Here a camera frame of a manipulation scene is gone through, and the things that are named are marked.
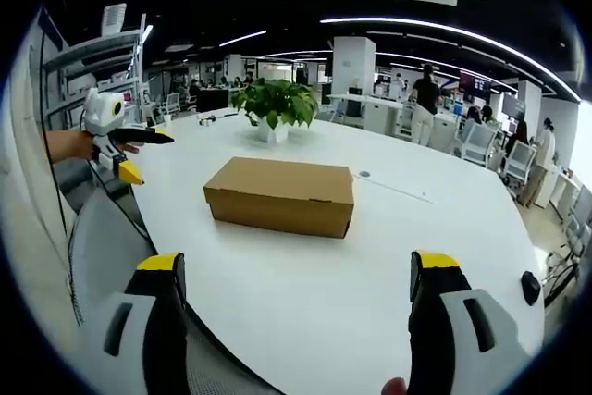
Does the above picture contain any white square column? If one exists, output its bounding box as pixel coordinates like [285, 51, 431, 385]
[332, 35, 377, 96]

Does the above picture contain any long ceiling light strip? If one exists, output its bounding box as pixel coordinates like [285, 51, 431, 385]
[318, 17, 583, 103]

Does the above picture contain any green potted plant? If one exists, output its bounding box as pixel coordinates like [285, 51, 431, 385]
[229, 77, 321, 144]

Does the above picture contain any grey mesh office chair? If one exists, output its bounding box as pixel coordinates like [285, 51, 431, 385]
[68, 185, 283, 395]

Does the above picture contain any person's right hand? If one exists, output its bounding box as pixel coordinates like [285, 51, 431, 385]
[380, 376, 409, 395]

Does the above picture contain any person's left hand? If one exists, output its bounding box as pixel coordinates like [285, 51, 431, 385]
[58, 129, 141, 164]

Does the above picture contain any wall display screen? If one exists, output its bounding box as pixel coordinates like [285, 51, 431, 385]
[457, 69, 493, 103]

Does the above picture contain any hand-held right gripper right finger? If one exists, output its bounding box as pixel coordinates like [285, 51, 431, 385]
[405, 249, 526, 395]

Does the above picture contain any white office desk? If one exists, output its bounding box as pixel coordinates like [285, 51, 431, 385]
[325, 92, 417, 135]

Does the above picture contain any black chair base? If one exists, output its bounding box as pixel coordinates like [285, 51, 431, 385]
[543, 250, 581, 309]

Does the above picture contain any grey metal shelving rack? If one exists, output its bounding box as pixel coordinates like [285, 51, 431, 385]
[40, 11, 150, 137]

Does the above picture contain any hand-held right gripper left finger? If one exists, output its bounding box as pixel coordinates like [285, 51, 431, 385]
[76, 251, 189, 395]

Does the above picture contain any brown cardboard shoe box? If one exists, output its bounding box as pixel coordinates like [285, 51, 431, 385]
[203, 156, 356, 241]

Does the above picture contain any black computer mouse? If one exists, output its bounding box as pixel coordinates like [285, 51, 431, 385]
[521, 269, 543, 308]

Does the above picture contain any white mesh office chair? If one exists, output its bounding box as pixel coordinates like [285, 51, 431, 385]
[460, 123, 500, 168]
[501, 140, 538, 189]

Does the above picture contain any black hanging cable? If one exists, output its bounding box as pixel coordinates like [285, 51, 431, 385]
[38, 27, 68, 234]

